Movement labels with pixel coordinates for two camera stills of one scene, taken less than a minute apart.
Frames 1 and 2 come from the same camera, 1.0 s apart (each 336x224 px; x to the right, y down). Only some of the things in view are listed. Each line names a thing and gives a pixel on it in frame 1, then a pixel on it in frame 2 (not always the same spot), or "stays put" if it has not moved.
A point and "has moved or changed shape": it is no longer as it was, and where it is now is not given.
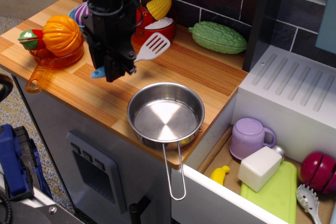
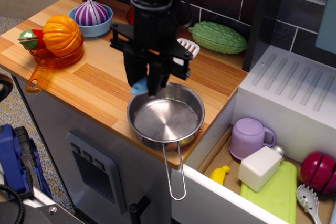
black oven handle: x=135 y=209 stays put
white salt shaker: x=258 y=171 stays put
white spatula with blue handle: x=157 y=43 has moved or changed shape
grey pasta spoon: x=307 y=200 stays put
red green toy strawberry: x=32 y=39 stays put
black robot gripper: x=113 y=16 → x=158 y=14
